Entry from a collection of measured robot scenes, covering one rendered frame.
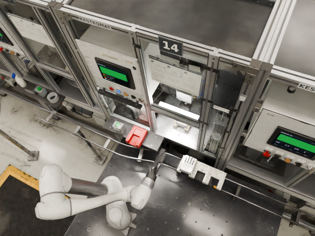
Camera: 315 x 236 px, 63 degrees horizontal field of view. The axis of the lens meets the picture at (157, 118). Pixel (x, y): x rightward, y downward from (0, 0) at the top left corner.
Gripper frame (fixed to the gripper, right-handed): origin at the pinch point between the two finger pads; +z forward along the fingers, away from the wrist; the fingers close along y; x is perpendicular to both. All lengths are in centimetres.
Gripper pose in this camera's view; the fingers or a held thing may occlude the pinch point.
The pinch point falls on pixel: (162, 154)
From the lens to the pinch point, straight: 190.6
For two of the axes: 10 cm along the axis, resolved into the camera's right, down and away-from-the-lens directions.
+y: -0.8, -4.9, -8.7
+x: -8.9, -3.5, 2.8
